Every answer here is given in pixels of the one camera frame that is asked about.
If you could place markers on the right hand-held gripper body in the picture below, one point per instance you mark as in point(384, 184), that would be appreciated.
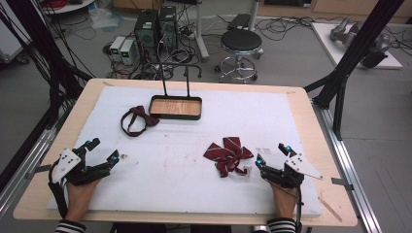
point(299, 165)

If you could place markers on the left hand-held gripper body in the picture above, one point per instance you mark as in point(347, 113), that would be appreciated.
point(69, 161)

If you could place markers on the striped red bow tie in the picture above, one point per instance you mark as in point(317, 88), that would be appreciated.
point(228, 152)

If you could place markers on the dark red bow tie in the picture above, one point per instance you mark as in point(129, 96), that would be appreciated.
point(146, 118)

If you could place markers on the black rack with wooden tray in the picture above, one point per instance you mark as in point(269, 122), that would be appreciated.
point(175, 107)

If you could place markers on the person's left hand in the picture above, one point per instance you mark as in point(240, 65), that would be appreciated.
point(79, 199)

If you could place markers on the person's right hand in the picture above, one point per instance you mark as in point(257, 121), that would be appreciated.
point(284, 200)

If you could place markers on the thin wooden stick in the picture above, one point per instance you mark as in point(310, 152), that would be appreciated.
point(329, 209)

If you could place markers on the white foam mat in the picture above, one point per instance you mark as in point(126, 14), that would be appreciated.
point(194, 191)

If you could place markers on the white power supply unit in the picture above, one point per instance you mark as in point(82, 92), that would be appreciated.
point(117, 47)
point(128, 51)

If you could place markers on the white floor board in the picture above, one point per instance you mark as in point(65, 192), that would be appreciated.
point(330, 45)

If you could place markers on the black round stool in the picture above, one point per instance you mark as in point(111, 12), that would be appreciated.
point(241, 40)

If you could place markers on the clear plastic bag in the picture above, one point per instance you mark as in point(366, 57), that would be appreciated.
point(105, 17)

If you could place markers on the black computer tower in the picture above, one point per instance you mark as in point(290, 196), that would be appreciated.
point(167, 27)
point(146, 29)

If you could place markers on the black flat box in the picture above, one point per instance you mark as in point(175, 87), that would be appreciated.
point(239, 21)

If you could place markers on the grey desk leg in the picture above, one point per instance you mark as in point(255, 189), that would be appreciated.
point(201, 39)

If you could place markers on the round white table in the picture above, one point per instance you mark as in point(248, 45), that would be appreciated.
point(69, 6)

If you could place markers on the metal bracket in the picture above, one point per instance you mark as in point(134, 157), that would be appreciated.
point(341, 183)
point(39, 170)

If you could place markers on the aluminium rail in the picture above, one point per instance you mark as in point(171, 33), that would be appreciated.
point(22, 168)
point(348, 168)

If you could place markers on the black metal frame stand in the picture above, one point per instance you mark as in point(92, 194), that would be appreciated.
point(353, 55)
point(48, 58)

